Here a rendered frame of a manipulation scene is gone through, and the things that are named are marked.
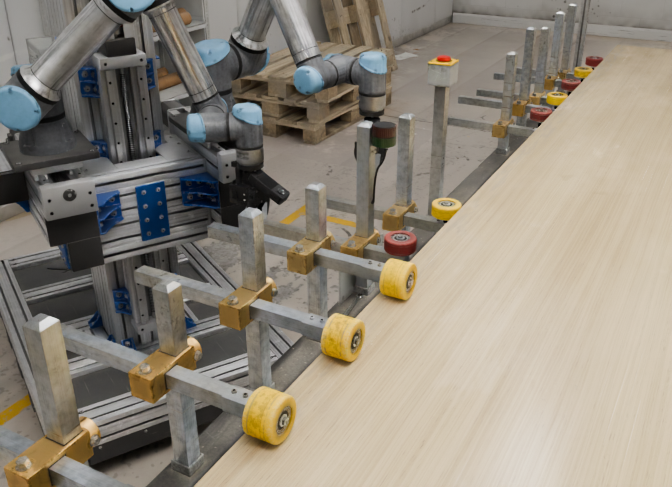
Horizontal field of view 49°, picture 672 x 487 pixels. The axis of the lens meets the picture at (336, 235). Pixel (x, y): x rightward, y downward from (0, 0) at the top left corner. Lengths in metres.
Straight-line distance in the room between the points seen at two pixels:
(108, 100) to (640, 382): 1.60
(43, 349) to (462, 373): 0.72
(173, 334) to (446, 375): 0.49
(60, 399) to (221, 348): 1.57
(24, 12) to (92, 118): 2.10
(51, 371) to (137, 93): 1.32
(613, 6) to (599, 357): 8.09
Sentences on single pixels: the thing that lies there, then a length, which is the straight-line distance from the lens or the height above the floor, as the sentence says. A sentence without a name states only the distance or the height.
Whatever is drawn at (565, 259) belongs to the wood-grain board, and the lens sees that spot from 1.82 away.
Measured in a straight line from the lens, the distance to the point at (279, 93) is 5.30.
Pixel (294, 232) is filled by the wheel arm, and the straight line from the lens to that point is 1.97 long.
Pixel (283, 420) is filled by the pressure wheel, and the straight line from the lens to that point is 1.20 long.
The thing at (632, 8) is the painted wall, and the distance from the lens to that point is 9.38.
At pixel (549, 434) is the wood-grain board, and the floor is 0.90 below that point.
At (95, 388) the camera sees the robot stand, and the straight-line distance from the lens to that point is 2.58.
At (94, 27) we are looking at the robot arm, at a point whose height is 1.39.
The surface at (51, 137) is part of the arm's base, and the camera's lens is 2.13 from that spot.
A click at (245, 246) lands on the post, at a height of 1.07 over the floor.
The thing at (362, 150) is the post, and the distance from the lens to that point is 1.82.
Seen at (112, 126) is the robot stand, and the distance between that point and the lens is 2.29.
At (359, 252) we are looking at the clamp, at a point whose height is 0.86.
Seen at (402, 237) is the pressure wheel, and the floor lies 0.91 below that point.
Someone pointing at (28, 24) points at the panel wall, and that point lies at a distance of 4.43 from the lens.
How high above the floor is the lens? 1.72
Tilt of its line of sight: 26 degrees down
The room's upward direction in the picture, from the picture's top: straight up
